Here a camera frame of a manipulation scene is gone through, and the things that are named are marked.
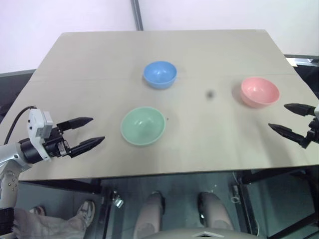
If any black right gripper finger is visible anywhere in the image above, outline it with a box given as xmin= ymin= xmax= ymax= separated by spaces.
xmin=268 ymin=123 xmax=306 ymax=146
xmin=284 ymin=103 xmax=317 ymax=117

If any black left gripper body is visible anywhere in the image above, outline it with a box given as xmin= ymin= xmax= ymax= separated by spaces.
xmin=42 ymin=123 xmax=73 ymax=158

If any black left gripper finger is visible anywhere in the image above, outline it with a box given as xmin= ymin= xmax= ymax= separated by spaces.
xmin=67 ymin=136 xmax=106 ymax=158
xmin=56 ymin=116 xmax=94 ymax=131

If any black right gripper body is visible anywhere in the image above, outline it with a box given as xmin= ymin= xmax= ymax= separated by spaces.
xmin=301 ymin=119 xmax=319 ymax=149

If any pink red bowl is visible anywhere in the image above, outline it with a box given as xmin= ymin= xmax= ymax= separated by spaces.
xmin=240 ymin=76 xmax=280 ymax=109

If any green bowl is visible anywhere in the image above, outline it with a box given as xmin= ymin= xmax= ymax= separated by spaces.
xmin=120 ymin=106 xmax=166 ymax=147

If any grey sneaker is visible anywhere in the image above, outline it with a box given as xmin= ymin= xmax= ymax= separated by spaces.
xmin=29 ymin=205 xmax=46 ymax=216
xmin=76 ymin=200 xmax=96 ymax=228

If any person's leg in khaki trousers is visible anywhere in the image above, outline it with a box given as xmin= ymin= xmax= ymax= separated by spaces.
xmin=13 ymin=208 xmax=87 ymax=239

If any silver robot left leg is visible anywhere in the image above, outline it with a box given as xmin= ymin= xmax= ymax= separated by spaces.
xmin=133 ymin=191 xmax=166 ymax=239

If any silver robot leg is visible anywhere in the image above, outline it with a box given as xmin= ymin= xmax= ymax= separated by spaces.
xmin=197 ymin=191 xmax=235 ymax=231
xmin=133 ymin=191 xmax=166 ymax=239

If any blue bowl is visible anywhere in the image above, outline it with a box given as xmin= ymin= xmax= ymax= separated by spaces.
xmin=143 ymin=61 xmax=178 ymax=90

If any silver robot right leg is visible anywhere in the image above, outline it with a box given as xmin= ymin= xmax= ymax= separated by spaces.
xmin=197 ymin=191 xmax=235 ymax=231

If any grey metal pole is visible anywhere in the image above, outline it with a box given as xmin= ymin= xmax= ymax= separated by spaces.
xmin=131 ymin=0 xmax=145 ymax=31

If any grey robot torso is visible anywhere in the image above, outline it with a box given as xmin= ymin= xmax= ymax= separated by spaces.
xmin=142 ymin=229 xmax=260 ymax=239

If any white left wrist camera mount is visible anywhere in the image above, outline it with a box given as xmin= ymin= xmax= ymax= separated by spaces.
xmin=27 ymin=108 xmax=54 ymax=162

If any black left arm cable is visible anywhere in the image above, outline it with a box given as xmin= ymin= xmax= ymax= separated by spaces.
xmin=3 ymin=106 xmax=37 ymax=145

